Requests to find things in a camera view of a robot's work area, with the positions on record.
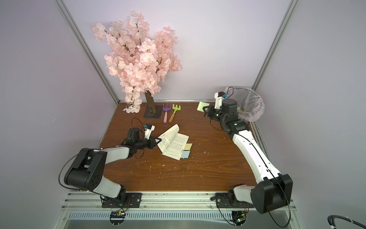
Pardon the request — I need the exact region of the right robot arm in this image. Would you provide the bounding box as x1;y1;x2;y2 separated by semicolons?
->
197;98;293;214

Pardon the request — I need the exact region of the blue sticky note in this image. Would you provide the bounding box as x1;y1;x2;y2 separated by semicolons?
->
181;150;190;159

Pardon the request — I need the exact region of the black mesh waste bin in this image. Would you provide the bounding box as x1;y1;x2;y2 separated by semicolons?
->
237;104;252;122

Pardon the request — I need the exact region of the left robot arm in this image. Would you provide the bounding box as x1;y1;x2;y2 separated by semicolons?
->
64;124;162;205

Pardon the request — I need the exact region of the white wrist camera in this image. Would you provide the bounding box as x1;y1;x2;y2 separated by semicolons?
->
214;92;227;109
144;124;155;140

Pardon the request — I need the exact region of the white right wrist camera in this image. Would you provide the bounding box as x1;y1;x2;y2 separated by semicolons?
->
214;92;227;109

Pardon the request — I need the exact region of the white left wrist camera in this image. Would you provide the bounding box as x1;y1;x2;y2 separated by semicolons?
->
144;124;155;140

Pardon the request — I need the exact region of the dark blue book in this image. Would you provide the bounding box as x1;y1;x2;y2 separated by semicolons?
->
158;124;189;160

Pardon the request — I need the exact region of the green sticky note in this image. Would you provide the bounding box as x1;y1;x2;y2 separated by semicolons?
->
197;102;210;112

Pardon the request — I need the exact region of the clear plastic bin liner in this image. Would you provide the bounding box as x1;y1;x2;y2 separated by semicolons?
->
226;87;265;123

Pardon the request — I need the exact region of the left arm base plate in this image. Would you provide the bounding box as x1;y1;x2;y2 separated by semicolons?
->
100;192;142;209

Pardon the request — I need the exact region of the yellow sticky note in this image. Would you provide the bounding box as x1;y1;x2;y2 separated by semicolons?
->
184;143;192;151

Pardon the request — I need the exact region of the purple garden fork toy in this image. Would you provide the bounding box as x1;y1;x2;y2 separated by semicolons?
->
163;103;172;124

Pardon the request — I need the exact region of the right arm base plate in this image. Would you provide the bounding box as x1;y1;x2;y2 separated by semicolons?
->
210;192;254;209

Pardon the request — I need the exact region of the dark square tree base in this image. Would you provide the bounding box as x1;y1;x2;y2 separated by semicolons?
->
143;105;163;119

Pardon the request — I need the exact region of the aluminium front rail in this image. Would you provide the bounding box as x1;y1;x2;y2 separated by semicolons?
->
60;191;298;211

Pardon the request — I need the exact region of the black cable bottom right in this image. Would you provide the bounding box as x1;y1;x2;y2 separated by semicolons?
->
327;215;366;229

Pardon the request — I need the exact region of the green garden rake toy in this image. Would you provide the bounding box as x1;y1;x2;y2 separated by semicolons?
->
169;104;181;123

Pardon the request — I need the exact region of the pink cherry blossom tree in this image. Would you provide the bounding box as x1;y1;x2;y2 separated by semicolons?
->
92;11;182;113

